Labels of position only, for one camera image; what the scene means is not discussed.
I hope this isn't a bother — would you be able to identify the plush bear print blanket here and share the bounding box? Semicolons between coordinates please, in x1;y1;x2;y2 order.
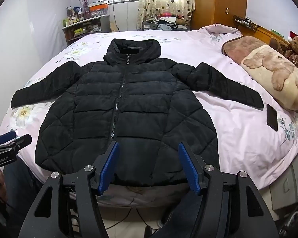
221;36;298;111

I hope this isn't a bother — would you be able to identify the person's left hand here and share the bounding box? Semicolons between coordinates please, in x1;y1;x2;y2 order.
0;170;7;204

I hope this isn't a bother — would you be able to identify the bed with pink floral sheet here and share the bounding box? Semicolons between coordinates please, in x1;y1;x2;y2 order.
0;23;298;214

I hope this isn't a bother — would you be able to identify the black puffer jacket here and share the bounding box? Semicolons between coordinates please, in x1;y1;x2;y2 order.
10;38;264;186

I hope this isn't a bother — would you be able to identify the black electronic box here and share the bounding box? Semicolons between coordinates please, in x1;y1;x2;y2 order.
142;21;160;31

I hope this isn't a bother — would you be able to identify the pile of clothes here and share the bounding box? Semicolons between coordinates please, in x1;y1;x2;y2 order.
157;12;191;31

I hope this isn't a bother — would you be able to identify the person's right leg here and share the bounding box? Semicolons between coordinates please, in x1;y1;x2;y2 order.
153;195;204;238

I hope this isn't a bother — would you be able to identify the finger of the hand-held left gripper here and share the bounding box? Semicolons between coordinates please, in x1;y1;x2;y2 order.
10;134;33;152
0;131;17;146

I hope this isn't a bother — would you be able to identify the black smartphone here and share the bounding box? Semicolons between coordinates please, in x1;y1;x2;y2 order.
266;104;279;132

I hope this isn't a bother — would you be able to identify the black floor cable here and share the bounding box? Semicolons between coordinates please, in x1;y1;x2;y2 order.
102;207;164;231

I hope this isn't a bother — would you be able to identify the cluttered shelf unit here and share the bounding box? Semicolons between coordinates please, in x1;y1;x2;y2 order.
62;14;111;47

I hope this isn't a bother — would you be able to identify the wooden headboard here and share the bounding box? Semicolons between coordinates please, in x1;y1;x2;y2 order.
233;15;296;45

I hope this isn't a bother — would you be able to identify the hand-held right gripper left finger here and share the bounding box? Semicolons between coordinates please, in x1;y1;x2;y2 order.
18;141;121;238

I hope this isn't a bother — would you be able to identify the brown teddy bear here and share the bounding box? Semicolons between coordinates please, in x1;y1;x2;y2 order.
269;36;298;76

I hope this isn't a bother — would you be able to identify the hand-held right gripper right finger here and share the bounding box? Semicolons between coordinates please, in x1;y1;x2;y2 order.
177;141;280;238

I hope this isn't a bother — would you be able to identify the wooden wardrobe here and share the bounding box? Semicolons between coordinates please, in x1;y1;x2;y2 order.
191;0;248;31

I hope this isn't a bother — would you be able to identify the person's left leg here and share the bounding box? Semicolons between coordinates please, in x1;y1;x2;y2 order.
2;157;52;230

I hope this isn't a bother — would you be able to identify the orange storage box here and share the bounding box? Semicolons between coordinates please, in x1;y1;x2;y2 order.
87;1;109;18

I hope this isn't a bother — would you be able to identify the person's leg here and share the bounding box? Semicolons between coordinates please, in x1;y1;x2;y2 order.
153;195;204;238
2;157;52;230

